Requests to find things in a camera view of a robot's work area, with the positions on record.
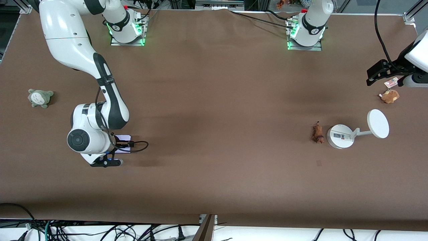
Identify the lilac phone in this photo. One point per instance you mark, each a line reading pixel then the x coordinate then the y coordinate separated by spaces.
pixel 125 138

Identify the brown lion statue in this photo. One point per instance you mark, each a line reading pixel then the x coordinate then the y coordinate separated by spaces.
pixel 317 133

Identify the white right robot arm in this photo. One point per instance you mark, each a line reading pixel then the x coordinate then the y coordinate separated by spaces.
pixel 67 40

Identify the white phone stand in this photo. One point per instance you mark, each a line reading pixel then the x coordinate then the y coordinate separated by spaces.
pixel 341 136

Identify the pink paper tag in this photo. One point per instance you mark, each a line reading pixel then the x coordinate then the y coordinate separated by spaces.
pixel 391 82

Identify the brown plush toy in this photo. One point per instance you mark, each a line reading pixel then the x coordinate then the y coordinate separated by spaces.
pixel 390 96

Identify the grey totoro plush toy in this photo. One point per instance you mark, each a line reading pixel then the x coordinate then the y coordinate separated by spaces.
pixel 40 98

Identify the orange toy figure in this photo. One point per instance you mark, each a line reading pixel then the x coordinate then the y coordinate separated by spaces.
pixel 280 4

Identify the black power plug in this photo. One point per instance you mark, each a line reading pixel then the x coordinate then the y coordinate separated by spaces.
pixel 181 234

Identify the grey metal bar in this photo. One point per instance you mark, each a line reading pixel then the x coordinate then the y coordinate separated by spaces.
pixel 219 4

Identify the aluminium frame corner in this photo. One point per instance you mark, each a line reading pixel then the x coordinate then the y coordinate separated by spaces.
pixel 409 17
pixel 26 6

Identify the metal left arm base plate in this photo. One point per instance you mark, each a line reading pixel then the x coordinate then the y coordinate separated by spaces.
pixel 317 48

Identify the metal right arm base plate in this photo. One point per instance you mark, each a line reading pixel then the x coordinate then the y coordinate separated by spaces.
pixel 128 43

